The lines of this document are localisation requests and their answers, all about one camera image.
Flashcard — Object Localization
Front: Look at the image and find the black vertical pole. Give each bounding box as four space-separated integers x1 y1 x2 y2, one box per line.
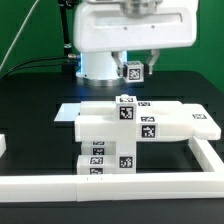
57 0 79 74

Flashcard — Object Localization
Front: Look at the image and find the white L-shaped fence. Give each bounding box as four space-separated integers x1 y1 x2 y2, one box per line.
0 137 224 203

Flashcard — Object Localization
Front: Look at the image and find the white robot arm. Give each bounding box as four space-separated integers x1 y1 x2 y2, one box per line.
73 0 199 86

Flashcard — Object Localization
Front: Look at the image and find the white cable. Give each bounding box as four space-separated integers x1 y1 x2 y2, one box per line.
0 0 40 73

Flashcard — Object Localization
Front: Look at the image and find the white marker base plate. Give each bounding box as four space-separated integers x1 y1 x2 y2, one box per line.
54 103 80 122

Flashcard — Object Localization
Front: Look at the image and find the white chair seat part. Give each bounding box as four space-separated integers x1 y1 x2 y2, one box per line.
116 141 136 174

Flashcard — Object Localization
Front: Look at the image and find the white tagged cube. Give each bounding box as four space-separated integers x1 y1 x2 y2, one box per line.
115 94 137 121
123 61 144 83

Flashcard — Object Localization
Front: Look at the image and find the white block at left edge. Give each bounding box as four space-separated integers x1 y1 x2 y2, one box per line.
0 134 6 158

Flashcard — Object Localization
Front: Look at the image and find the black cable bundle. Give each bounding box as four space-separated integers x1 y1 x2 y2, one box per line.
3 53 82 78

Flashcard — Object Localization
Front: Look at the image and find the white chair back frame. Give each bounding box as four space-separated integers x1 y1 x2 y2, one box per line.
75 101 221 142

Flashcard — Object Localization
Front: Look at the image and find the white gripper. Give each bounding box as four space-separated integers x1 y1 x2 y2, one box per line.
73 0 199 77

